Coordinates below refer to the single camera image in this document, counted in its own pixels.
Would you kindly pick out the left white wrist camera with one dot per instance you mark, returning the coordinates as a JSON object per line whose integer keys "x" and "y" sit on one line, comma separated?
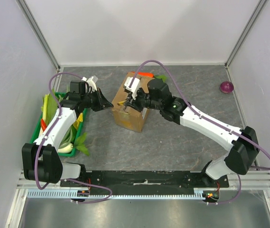
{"x": 90, "y": 83}

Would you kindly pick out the orange toy carrot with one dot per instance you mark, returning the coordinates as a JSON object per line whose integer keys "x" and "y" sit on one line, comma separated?
{"x": 146, "y": 74}

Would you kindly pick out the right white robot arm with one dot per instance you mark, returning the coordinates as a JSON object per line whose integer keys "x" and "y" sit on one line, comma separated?
{"x": 239, "y": 143}

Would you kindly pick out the green vegetable tray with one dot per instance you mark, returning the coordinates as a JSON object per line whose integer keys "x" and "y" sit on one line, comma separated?
{"x": 74, "y": 131}

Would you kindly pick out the green leaf beside tray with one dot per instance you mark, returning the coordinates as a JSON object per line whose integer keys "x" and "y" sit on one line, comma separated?
{"x": 79, "y": 144}

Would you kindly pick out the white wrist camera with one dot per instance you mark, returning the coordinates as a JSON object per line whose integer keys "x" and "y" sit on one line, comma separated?
{"x": 90, "y": 83}
{"x": 131, "y": 86}

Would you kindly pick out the white radish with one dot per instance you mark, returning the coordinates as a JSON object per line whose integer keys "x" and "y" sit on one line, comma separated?
{"x": 66, "y": 149}

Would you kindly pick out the purple red onion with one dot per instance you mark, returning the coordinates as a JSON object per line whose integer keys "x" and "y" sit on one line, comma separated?
{"x": 226, "y": 87}

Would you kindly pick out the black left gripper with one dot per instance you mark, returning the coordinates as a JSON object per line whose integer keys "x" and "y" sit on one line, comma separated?
{"x": 102, "y": 102}

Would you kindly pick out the brown cardboard express box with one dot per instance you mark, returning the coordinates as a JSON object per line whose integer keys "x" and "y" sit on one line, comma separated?
{"x": 125, "y": 116}

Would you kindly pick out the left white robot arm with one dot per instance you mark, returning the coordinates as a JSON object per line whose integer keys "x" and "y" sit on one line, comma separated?
{"x": 41, "y": 162}

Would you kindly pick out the green leafy vegetable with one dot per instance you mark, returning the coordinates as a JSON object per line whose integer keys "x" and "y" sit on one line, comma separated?
{"x": 48, "y": 108}

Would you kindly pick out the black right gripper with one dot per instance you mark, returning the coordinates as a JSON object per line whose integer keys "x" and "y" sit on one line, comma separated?
{"x": 134, "y": 100}

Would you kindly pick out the red chili pepper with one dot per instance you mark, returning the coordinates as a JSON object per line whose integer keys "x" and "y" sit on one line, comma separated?
{"x": 43, "y": 125}

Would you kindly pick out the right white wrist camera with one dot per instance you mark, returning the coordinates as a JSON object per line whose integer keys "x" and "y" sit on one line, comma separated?
{"x": 131, "y": 86}

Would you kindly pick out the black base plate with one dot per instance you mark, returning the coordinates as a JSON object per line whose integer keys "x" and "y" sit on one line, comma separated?
{"x": 188, "y": 179}

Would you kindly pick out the green carrot leaves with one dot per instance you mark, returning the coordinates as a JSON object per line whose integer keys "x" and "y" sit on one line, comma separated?
{"x": 162, "y": 77}

